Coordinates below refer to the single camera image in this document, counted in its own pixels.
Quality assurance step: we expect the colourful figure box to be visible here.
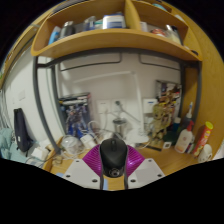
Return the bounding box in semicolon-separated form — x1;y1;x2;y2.
154;79;183;131

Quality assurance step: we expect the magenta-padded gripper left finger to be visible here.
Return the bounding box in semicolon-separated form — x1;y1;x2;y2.
62;143;105;190

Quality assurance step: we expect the white power adapter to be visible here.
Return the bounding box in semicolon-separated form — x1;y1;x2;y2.
80;133;96;149

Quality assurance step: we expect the black hanging bag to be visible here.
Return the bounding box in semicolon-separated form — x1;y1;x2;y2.
13;107;33;153

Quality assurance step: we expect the white cable bundle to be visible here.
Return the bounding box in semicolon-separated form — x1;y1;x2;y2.
53;113;158;161

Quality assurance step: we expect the black computer mouse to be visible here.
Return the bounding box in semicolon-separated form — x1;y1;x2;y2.
99;137;129;178

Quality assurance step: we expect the clear blue spray bottle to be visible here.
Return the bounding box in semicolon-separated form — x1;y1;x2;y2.
181;101;195;134

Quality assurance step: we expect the white wall socket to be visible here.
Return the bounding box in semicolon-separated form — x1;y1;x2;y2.
96;99;111;116
111;98;128;114

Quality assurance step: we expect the robot model kit box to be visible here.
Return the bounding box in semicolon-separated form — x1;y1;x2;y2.
58;93;93;139

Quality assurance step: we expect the white red-capped lotion bottle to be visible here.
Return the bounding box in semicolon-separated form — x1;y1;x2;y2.
174;120;195;154

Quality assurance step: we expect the clear plastic dome cup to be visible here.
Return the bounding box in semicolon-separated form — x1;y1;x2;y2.
60;134;84;156

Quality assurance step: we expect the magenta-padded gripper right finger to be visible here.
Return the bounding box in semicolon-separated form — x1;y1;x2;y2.
123;143;166;190

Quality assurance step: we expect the wooden shelf unit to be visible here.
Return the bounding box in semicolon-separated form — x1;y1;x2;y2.
30;0;203;154

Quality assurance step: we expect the red chip can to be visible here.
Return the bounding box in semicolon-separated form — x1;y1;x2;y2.
191;121;214;158

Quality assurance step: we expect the white wall box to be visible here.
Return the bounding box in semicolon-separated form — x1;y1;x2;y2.
143;97;158;116

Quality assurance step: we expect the teal checked bedding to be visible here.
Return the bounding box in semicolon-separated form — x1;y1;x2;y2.
0;128;31;164

